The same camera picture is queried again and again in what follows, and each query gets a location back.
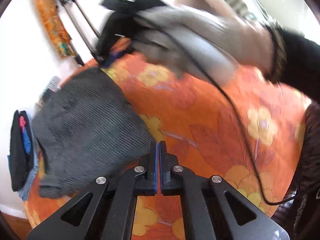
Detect black cable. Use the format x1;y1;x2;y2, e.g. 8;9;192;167
139;17;298;206

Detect stack of folded clothes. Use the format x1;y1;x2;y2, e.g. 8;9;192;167
8;110;39;201

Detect grey houndstooth shorts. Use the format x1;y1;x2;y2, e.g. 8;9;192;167
31;68;153;199

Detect silver camera tripod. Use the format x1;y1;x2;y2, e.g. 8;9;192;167
58;0;104;63

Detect orange floral bed sheet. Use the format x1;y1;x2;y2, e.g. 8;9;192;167
105;54;311;217

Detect orange patterned scarf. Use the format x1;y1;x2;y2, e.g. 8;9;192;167
34;0;77;58

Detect black sleeved right forearm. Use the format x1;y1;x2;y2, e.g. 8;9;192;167
265;24;319;103

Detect right hand grey glove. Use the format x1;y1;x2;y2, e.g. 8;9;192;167
133;6;274;87

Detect white power strip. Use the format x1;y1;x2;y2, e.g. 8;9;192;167
38;76;61;105

